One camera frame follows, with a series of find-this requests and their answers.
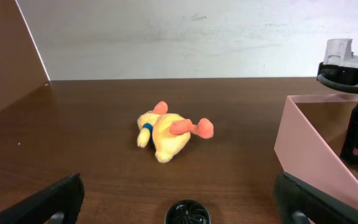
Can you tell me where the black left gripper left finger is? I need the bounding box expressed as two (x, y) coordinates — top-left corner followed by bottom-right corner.
(0, 174), (85, 223)

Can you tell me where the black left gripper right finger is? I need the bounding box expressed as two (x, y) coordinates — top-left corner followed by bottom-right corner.
(273, 172), (358, 224)

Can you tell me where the pink cardboard box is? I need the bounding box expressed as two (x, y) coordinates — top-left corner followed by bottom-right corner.
(274, 94), (358, 209)

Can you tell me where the black round lid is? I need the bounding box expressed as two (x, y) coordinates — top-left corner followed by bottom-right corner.
(164, 199), (211, 224)

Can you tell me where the yellow plush duck toy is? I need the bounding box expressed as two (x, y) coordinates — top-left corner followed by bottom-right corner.
(137, 101), (214, 163)

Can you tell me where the black right camera cable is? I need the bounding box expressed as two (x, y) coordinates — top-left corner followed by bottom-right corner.
(316, 72), (358, 95)

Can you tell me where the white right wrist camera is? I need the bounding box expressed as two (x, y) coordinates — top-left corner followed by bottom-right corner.
(323, 39), (358, 69)

